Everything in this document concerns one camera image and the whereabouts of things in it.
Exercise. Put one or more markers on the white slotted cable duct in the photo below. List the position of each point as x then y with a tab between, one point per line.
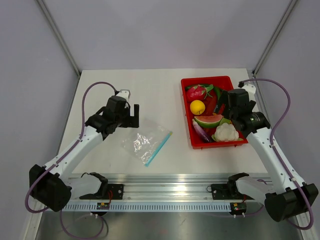
218	207

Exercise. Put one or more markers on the yellow toy lemon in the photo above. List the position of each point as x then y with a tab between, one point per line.
197	107

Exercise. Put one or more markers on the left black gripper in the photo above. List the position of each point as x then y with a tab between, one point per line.
129	122

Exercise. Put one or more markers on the green toy chili pepper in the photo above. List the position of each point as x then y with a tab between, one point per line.
217	91

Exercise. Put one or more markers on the right aluminium frame post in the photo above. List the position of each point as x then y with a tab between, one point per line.
275	35

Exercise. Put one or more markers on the small circuit board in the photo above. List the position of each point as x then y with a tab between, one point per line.
238	208
103	206

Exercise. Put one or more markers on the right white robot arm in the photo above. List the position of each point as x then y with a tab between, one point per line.
289	195

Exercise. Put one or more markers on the left aluminium frame post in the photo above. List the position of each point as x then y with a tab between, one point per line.
58	36

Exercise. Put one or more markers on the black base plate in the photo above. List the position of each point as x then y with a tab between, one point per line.
220	191
116	191

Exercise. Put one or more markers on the purple toy eggplant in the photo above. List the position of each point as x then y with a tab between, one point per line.
201	132

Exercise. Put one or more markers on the toy watermelon slice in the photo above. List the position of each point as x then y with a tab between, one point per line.
208	122

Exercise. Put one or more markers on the right small circuit board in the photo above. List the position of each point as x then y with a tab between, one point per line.
238	208

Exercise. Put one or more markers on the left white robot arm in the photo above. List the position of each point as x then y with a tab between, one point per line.
51	184

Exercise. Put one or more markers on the pink toy dragon fruit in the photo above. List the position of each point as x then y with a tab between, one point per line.
198	92

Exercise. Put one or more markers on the aluminium frame post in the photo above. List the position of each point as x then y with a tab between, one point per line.
275	35
58	36

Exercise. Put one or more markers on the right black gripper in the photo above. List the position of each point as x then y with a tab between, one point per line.
223	99

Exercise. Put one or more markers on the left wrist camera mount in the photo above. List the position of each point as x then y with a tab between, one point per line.
124	93

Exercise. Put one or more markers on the white toy cauliflower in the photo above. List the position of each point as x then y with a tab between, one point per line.
226	133

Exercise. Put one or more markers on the red plastic tray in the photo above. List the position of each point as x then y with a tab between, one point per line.
222	82

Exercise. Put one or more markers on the clear zip top bag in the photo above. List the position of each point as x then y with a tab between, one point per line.
144	142

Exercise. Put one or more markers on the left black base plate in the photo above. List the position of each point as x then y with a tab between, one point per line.
116	191

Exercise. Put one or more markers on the left small circuit board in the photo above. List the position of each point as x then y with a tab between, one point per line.
103	206

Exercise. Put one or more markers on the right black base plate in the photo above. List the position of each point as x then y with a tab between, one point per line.
220	191

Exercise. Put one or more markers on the aluminium mounting rail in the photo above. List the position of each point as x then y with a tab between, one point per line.
167	188

